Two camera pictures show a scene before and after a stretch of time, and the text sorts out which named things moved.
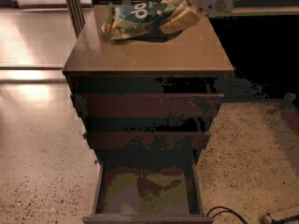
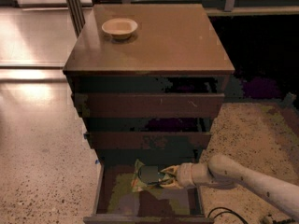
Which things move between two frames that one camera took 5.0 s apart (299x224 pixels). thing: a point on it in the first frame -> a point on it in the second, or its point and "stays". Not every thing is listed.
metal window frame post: [75, 7] stays
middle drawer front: [147, 140] stays
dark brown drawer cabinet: [147, 106] stays
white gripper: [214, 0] -> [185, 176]
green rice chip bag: [129, 21] -> [148, 176]
